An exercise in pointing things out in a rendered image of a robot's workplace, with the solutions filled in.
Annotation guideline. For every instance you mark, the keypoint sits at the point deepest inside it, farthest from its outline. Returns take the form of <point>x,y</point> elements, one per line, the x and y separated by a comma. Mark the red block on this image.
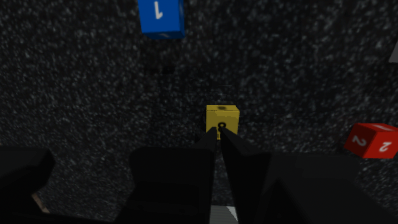
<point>373,140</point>

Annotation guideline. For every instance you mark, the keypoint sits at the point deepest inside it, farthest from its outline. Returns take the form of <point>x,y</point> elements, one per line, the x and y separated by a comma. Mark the blue block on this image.
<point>162,19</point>

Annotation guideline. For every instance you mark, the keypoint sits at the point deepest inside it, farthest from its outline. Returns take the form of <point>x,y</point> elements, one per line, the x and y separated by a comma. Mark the yellow block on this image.
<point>222,116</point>

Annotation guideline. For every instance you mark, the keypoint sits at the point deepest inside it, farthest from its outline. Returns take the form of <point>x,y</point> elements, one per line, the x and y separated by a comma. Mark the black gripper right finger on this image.
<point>253,172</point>

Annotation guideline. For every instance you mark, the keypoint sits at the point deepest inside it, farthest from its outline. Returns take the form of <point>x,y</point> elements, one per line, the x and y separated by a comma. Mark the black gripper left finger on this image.
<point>195,166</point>

